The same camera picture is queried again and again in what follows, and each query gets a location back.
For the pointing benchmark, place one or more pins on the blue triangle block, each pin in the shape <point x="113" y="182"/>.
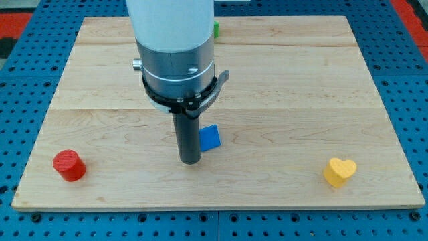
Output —
<point x="209" y="138"/>

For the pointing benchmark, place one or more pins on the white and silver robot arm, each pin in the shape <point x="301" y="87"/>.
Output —
<point x="175" y="43"/>

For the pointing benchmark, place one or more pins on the black clamp with lever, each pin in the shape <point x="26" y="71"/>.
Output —
<point x="191" y="107"/>

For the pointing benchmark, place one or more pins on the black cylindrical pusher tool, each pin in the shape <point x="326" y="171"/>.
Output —
<point x="187" y="135"/>

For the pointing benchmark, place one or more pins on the wooden board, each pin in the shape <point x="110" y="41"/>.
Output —
<point x="299" y="94"/>

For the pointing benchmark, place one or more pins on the green block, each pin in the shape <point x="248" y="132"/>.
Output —
<point x="216" y="29"/>

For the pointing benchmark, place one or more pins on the yellow heart block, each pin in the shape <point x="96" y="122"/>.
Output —
<point x="337" y="172"/>

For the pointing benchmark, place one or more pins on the red cylinder block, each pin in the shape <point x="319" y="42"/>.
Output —
<point x="69" y="165"/>

